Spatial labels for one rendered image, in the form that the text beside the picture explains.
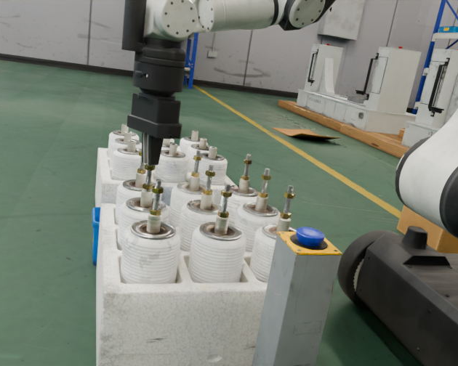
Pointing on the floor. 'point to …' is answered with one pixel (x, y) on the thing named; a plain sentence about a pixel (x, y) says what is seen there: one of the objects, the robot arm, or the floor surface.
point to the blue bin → (95, 232)
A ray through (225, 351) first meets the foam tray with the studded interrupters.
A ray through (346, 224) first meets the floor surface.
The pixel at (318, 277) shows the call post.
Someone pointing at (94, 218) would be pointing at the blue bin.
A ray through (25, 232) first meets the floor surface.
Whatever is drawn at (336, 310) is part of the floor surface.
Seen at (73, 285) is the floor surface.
